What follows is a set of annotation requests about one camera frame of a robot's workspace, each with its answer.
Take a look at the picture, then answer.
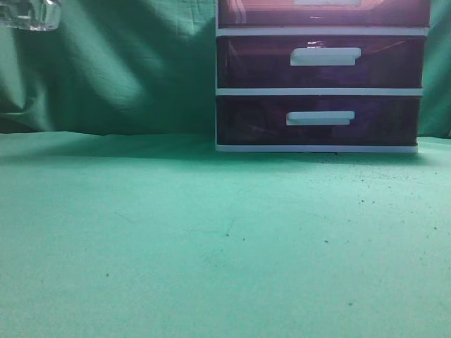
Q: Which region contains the green cloth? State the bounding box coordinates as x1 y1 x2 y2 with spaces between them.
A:
1 1 450 337

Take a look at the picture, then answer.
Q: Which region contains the clear water bottle green label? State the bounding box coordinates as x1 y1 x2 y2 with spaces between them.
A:
1 0 63 32

